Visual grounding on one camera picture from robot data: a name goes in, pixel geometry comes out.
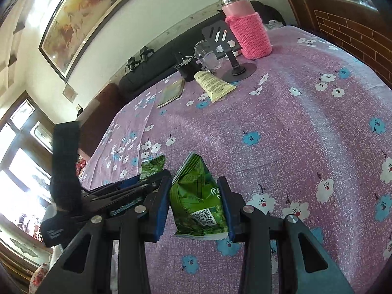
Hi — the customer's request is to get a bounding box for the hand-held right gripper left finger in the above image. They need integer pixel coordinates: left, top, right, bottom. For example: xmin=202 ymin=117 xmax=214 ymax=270
xmin=35 ymin=169 xmax=173 ymax=294

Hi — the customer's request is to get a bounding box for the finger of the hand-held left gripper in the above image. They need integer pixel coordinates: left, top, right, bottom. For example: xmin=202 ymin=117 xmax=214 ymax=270
xmin=80 ymin=194 xmax=147 ymax=219
xmin=81 ymin=171 xmax=163 ymax=197

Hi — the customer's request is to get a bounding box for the small wall plaque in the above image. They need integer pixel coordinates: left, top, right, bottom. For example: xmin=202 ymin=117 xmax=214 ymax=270
xmin=63 ymin=84 xmax=78 ymax=104

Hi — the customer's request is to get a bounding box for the purple floral tablecloth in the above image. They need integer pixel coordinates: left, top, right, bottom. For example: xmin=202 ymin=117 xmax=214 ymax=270
xmin=81 ymin=24 xmax=392 ymax=294

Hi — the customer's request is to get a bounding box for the red white floral vase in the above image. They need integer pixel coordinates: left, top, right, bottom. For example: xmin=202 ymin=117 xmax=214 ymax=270
xmin=29 ymin=263 xmax=51 ymax=294

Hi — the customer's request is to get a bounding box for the black sofa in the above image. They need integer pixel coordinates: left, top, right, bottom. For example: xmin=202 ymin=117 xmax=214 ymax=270
xmin=119 ymin=1 xmax=287 ymax=98

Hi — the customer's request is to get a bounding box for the black phone stand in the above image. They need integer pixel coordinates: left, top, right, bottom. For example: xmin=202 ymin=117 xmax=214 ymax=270
xmin=201 ymin=20 xmax=257 ymax=82

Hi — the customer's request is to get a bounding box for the wooden brick-pattern cabinet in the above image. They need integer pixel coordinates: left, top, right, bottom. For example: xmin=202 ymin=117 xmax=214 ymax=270
xmin=274 ymin=0 xmax=392 ymax=88

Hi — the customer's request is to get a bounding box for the framed wall painting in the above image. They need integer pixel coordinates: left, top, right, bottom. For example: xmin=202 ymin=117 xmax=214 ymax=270
xmin=38 ymin=0 xmax=148 ymax=83

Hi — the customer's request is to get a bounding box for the cream squeeze tube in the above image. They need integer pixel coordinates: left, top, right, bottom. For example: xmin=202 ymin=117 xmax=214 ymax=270
xmin=194 ymin=70 xmax=237 ymax=103

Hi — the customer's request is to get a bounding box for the brown upholstered chair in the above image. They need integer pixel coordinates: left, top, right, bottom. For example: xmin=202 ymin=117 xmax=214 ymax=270
xmin=76 ymin=83 xmax=126 ymax=160

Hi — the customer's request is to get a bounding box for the black round device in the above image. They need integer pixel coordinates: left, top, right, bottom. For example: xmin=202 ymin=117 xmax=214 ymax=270
xmin=174 ymin=52 xmax=203 ymax=82

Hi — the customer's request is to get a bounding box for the pink bottle with knitted sleeve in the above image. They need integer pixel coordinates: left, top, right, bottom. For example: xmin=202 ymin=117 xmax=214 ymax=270
xmin=217 ymin=0 xmax=273 ymax=60

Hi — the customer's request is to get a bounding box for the green triangular snack packet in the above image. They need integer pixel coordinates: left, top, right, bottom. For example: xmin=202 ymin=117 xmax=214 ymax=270
xmin=140 ymin=155 xmax=166 ymax=181
xmin=170 ymin=152 xmax=230 ymax=241

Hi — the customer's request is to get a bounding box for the olive flat pouch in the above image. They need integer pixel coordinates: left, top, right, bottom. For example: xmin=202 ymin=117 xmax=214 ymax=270
xmin=157 ymin=79 xmax=186 ymax=108

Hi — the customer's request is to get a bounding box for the clear plastic cup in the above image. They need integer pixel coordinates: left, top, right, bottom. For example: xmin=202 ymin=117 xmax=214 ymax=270
xmin=194 ymin=40 xmax=225 ymax=71

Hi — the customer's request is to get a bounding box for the wooden glass-door cabinet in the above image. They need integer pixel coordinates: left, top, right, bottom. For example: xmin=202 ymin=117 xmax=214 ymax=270
xmin=0 ymin=91 xmax=81 ymax=270

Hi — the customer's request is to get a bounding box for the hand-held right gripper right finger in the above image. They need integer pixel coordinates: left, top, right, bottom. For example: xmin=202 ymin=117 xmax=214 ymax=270
xmin=217 ymin=176 xmax=357 ymax=294

